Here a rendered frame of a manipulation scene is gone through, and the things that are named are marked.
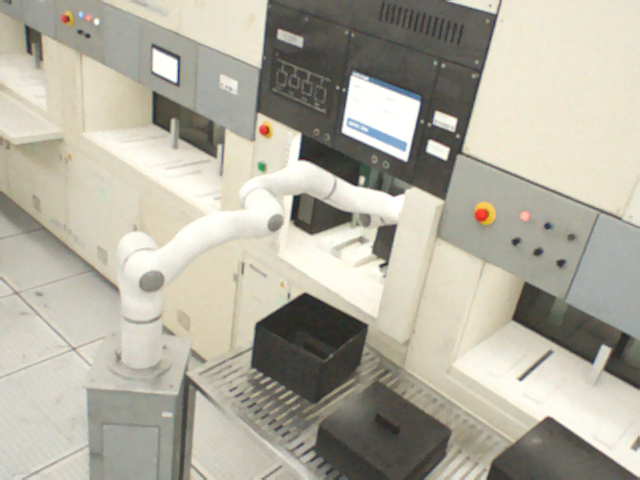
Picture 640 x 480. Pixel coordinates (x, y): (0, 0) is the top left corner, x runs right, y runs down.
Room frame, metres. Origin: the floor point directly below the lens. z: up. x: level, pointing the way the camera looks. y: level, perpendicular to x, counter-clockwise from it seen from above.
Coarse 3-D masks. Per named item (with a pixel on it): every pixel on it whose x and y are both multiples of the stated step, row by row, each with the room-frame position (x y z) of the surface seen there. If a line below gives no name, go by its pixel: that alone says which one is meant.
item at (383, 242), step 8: (392, 224) 2.16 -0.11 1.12; (384, 232) 2.17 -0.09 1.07; (392, 232) 2.15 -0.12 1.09; (376, 240) 2.19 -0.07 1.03; (384, 240) 2.17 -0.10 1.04; (392, 240) 2.15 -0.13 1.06; (376, 248) 2.18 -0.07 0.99; (384, 248) 2.16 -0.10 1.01; (392, 248) 2.14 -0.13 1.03; (384, 256) 2.15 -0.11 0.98; (384, 264) 2.17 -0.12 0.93
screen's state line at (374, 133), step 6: (348, 120) 2.05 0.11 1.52; (354, 120) 2.03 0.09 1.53; (348, 126) 2.05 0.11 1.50; (354, 126) 2.03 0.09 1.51; (360, 126) 2.02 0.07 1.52; (366, 126) 2.00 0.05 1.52; (366, 132) 2.00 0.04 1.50; (372, 132) 1.99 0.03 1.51; (378, 132) 1.97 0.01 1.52; (384, 132) 1.96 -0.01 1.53; (378, 138) 1.97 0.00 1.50; (384, 138) 1.96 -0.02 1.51; (390, 138) 1.94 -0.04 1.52; (396, 138) 1.93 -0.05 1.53; (390, 144) 1.94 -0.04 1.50; (396, 144) 1.93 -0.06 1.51; (402, 144) 1.91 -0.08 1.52; (402, 150) 1.91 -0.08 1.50
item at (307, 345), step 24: (288, 312) 1.79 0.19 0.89; (312, 312) 1.85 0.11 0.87; (336, 312) 1.81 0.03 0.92; (264, 336) 1.61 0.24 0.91; (288, 336) 1.81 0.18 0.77; (312, 336) 1.84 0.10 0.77; (336, 336) 1.80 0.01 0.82; (360, 336) 1.70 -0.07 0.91; (264, 360) 1.60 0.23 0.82; (288, 360) 1.56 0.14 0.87; (312, 360) 1.52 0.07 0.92; (336, 360) 1.58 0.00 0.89; (360, 360) 1.73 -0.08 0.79; (288, 384) 1.55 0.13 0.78; (312, 384) 1.51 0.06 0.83; (336, 384) 1.61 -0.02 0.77
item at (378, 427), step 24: (360, 408) 1.42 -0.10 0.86; (384, 408) 1.44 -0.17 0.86; (408, 408) 1.46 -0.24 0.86; (336, 432) 1.31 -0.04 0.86; (360, 432) 1.32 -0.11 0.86; (384, 432) 1.34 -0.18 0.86; (408, 432) 1.36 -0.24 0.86; (432, 432) 1.38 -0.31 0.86; (336, 456) 1.28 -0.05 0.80; (360, 456) 1.24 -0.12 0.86; (384, 456) 1.25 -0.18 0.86; (408, 456) 1.27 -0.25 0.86; (432, 456) 1.32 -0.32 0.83
